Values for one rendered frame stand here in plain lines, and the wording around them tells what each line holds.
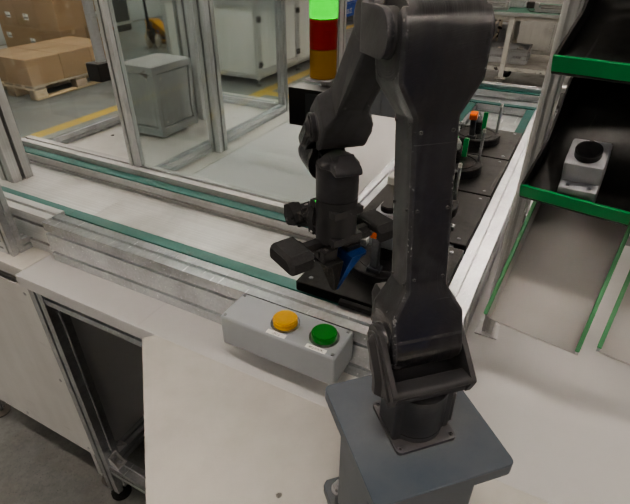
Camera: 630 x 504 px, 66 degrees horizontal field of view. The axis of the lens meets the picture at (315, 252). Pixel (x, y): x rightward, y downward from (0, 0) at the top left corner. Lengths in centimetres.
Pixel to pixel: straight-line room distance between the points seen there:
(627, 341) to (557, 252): 15
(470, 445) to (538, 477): 27
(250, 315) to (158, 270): 25
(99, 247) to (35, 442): 111
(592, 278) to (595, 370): 22
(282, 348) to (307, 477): 19
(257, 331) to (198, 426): 17
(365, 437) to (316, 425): 27
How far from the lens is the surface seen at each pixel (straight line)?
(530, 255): 82
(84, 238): 111
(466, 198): 119
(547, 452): 83
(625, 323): 82
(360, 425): 53
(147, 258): 99
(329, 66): 93
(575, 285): 80
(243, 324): 80
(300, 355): 77
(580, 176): 68
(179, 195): 126
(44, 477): 196
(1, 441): 213
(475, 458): 53
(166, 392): 86
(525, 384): 90
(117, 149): 185
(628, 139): 80
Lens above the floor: 148
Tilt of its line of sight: 33 degrees down
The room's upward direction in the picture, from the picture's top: straight up
